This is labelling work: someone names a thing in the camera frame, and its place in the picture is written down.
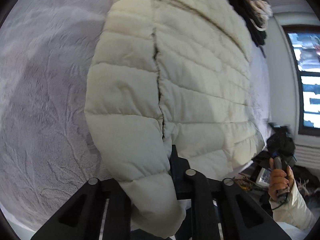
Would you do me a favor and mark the black garment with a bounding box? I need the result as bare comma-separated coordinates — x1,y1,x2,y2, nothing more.
228,0,266,47

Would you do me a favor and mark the right hand orange glove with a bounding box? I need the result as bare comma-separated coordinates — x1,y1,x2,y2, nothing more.
268,158,295,202

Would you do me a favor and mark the dark framed window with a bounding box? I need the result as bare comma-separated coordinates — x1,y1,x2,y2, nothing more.
283,24,319,137

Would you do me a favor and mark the cream quilted puffer jacket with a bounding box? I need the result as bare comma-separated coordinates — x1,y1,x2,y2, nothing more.
85,0,264,238

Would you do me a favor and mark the lavender textured bed blanket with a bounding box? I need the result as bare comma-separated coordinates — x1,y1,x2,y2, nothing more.
0,0,273,230

